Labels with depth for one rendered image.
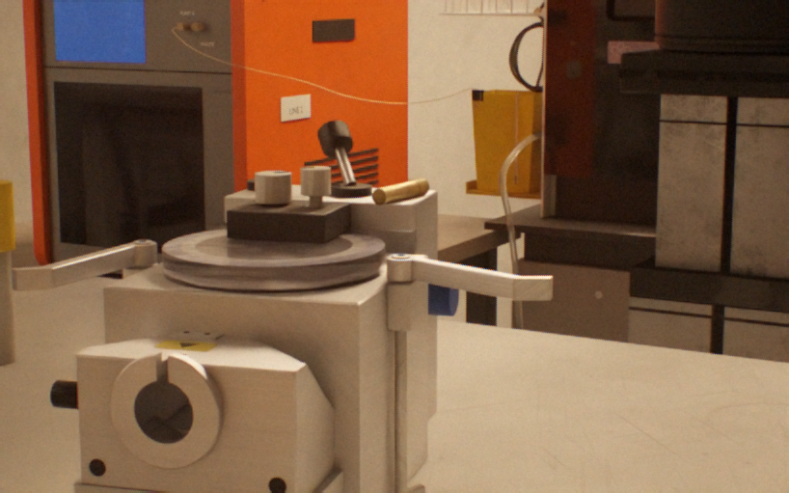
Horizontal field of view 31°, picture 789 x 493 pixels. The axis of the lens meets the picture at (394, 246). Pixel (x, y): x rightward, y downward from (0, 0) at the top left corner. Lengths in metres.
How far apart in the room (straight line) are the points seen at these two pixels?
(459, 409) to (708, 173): 0.46
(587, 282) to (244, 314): 1.67
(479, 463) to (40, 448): 0.19
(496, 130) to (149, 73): 0.65
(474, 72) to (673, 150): 2.46
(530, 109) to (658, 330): 1.18
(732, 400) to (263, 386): 0.31
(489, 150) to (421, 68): 1.33
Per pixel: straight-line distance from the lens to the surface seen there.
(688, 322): 1.11
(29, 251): 2.19
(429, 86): 3.61
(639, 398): 0.72
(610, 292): 2.16
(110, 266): 0.57
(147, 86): 1.88
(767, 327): 1.10
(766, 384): 0.76
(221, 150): 1.82
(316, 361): 0.52
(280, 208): 0.58
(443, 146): 3.61
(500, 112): 2.29
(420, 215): 0.60
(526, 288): 0.51
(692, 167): 1.11
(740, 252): 1.10
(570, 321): 2.20
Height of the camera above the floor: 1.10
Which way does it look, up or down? 10 degrees down
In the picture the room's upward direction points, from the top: straight up
